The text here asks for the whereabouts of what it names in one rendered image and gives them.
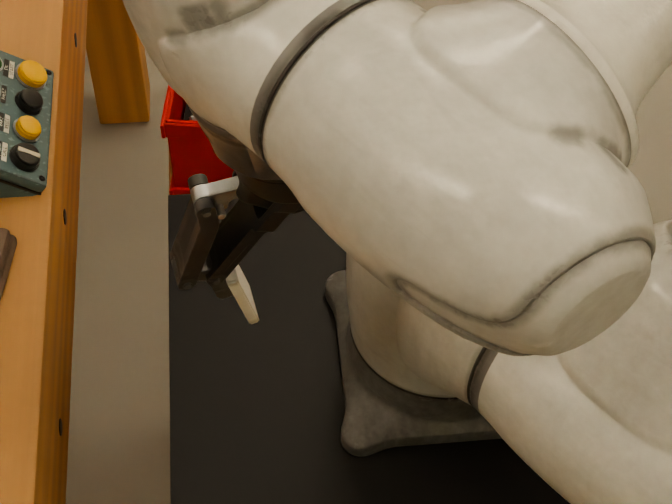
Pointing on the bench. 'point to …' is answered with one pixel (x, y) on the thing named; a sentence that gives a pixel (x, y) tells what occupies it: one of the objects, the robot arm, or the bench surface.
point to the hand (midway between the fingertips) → (340, 267)
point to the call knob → (26, 155)
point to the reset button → (28, 127)
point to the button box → (10, 109)
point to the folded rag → (6, 255)
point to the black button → (30, 100)
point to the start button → (32, 73)
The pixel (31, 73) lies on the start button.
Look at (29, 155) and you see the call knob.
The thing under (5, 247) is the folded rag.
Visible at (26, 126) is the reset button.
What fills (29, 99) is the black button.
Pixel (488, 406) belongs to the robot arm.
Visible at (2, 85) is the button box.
